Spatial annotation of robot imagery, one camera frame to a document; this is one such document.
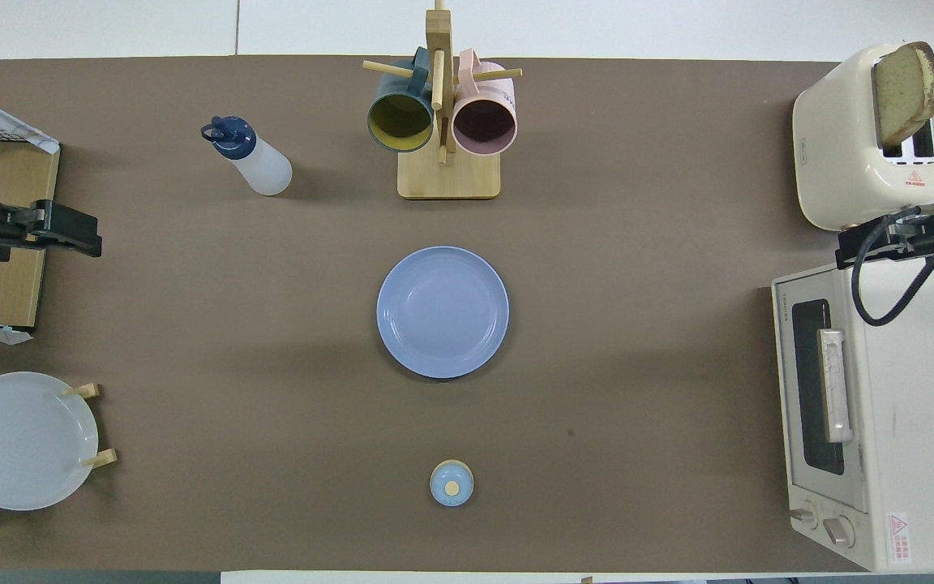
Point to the toasted bread slice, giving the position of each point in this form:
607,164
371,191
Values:
905,93

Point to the seasoning bottle with blue cap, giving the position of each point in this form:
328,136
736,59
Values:
260,166

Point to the pale grey plate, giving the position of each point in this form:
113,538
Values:
21,442

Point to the wooden plate rack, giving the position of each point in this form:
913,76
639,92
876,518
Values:
102,459

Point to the blue round plate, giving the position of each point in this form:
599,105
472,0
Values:
443,312

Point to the cream two-slot toaster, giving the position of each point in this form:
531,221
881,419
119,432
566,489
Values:
836,154

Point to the brown table mat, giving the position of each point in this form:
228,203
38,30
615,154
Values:
191,324

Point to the white toaster oven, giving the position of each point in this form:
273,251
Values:
913,438

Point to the dark teal mug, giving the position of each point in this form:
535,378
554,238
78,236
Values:
399,122

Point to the wooden mug tree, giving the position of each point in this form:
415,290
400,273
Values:
451,174

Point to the pink ribbed mug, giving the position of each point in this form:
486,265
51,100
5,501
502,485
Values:
483,126

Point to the small blue call bell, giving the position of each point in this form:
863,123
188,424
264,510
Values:
452,483

